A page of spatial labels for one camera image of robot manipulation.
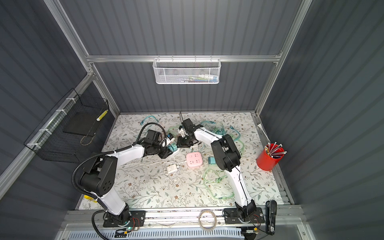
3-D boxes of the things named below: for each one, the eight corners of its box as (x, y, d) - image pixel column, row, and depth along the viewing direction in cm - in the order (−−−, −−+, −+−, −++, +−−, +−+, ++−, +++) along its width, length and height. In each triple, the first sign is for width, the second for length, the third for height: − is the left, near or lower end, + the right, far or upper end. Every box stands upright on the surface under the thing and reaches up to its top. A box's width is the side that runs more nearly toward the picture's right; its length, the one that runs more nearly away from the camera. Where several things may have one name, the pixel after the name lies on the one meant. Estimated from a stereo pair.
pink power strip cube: (186, 168, 93) (185, 166, 90) (186, 153, 99) (186, 151, 97) (202, 168, 92) (202, 166, 90) (202, 153, 99) (202, 151, 97)
